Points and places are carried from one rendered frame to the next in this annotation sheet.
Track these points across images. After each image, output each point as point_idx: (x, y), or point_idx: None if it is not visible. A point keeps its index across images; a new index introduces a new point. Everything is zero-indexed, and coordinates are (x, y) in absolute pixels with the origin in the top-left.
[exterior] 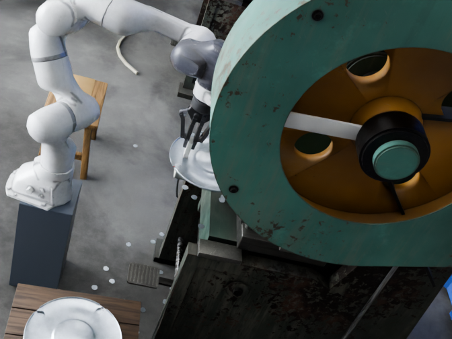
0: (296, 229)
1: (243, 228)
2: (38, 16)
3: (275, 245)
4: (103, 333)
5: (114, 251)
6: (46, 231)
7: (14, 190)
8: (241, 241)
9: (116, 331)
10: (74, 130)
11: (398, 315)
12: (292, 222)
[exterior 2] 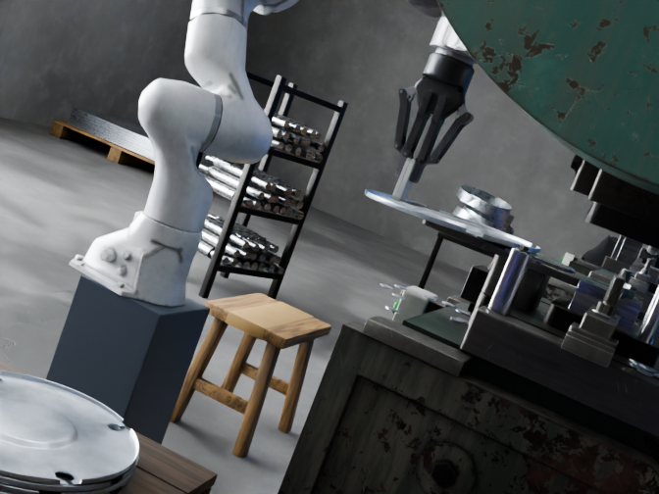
0: (584, 56)
1: (482, 307)
2: None
3: (554, 348)
4: (95, 448)
5: None
6: (107, 354)
7: (85, 260)
8: (472, 324)
9: (124, 459)
10: (214, 135)
11: None
12: (573, 31)
